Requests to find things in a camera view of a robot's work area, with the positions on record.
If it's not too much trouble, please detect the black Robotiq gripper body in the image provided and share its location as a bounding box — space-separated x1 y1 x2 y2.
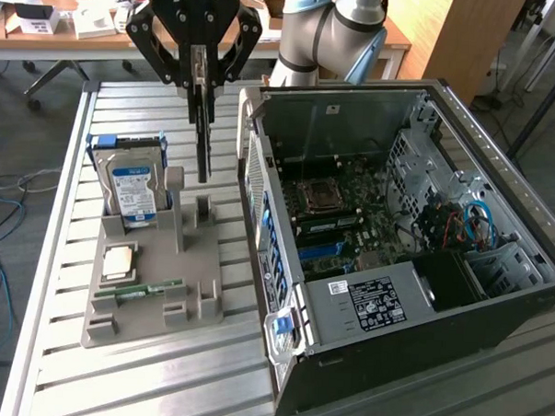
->
148 0 242 47

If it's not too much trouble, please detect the black graphics card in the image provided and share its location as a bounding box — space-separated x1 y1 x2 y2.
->
186 45 220 184

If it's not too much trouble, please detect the stack of white papers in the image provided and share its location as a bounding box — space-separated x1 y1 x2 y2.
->
258 11 283 43

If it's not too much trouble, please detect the small white labelled box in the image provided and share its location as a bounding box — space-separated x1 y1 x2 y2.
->
113 5 132 33

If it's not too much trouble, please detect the flat white box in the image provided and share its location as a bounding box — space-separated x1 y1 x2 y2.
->
71 7 118 41

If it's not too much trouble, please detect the wooden desk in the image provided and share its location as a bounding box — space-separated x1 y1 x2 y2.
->
0 0 414 79

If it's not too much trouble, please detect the desk leg with casters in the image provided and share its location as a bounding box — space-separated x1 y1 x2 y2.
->
23 56 89 113

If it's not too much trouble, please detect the white box with black inside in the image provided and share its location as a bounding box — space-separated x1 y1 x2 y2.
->
12 2 61 36

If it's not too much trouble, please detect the CPU socket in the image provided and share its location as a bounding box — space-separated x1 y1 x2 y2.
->
295 177 347 216

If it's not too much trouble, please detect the installed green RAM stick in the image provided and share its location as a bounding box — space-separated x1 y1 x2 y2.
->
298 213 359 236

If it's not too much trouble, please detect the wooden cabinet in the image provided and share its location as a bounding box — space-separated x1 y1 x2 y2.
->
383 0 527 109

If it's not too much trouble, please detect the perforated metal drive cage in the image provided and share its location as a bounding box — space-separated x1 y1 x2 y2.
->
381 127 452 251

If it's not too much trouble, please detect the green motherboard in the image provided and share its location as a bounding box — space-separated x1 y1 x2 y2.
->
276 152 423 287

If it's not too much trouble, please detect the CPU with metal lid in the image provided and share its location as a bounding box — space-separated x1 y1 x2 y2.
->
99 245 134 281

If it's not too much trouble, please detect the blue expansion slot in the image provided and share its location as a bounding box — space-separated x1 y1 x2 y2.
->
297 238 346 262

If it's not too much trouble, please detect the grey parts rack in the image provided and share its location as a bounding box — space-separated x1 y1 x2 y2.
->
80 161 232 357

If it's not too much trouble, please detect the grey power supply unit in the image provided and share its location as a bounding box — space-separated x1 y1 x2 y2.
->
298 257 435 352

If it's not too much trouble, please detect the blue case latch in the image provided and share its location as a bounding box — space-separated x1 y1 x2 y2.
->
272 316 299 334

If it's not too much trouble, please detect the silver disk bay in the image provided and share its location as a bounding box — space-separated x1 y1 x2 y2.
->
462 241 547 299

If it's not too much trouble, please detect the black open PC case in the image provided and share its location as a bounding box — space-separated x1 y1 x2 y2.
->
225 69 555 416

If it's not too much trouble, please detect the hard disk with blue bracket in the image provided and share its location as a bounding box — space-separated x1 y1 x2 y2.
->
81 128 176 232

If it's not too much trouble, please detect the white floor cable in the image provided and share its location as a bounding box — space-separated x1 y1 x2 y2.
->
0 166 62 195

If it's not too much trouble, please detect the blue floor cable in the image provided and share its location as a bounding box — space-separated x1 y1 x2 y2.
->
0 177 27 368

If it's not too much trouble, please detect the red wire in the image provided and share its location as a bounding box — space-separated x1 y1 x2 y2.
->
444 210 472 248

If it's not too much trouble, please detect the blue wire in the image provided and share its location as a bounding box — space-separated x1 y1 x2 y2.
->
459 197 503 251

